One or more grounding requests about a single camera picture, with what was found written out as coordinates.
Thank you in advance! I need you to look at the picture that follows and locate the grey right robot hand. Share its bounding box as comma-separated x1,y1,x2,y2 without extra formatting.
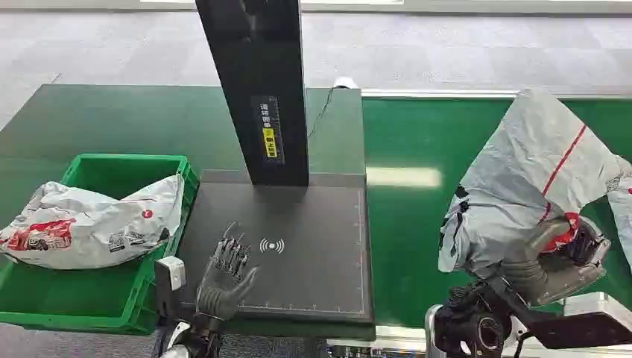
499,216,612,308

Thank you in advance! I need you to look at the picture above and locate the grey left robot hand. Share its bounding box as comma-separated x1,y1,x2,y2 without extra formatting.
195,236,259,322

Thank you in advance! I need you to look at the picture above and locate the grey parcel with red stripe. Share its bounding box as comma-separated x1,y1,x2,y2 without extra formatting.
437,88,632,279

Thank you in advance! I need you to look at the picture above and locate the white parcel with dark print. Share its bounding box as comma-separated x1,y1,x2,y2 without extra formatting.
605,172,632,274

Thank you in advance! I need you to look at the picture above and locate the green plastic crate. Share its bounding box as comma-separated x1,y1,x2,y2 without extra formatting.
0,153,200,336

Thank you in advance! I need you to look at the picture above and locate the white parcel with red print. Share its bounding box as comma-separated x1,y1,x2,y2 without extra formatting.
0,174,186,271

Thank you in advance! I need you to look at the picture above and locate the green conveyor belt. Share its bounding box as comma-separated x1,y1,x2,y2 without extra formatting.
361,96,632,329

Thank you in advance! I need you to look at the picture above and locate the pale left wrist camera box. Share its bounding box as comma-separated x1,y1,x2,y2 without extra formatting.
154,255,188,292

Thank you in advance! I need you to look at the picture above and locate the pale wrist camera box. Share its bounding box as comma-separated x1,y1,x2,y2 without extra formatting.
563,291,632,318
154,255,188,292

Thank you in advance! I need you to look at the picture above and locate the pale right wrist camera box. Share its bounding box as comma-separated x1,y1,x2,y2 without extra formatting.
563,291,632,318

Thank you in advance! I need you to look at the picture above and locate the dark scanner base plate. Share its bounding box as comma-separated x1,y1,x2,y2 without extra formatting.
176,169,375,326

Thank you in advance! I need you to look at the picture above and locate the thin black cable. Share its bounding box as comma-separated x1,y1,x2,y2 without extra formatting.
307,87,338,139

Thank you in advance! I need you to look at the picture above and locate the silver conveyor rail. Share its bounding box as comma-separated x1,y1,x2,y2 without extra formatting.
361,88,632,100

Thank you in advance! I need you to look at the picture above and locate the black scanner post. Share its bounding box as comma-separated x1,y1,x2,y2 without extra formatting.
195,0,311,188

